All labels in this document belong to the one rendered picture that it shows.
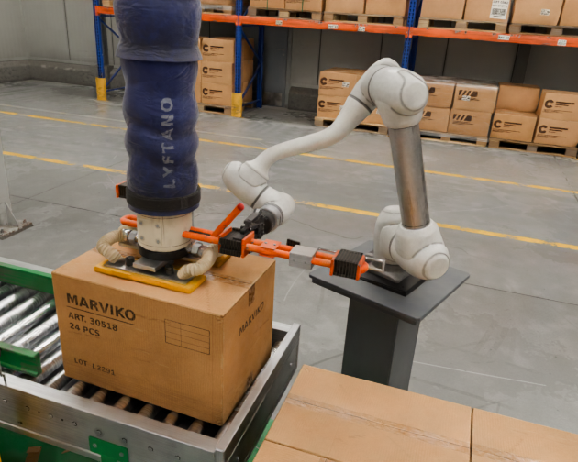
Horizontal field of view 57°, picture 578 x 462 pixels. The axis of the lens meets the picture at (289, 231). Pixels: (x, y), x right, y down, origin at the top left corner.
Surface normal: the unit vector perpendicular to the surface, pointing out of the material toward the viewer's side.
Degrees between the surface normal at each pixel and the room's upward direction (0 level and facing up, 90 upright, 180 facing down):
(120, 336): 90
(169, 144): 70
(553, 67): 90
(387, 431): 0
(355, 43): 90
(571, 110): 90
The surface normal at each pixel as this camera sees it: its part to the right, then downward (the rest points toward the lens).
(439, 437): 0.06, -0.92
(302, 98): -0.30, 0.35
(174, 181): 0.55, 0.18
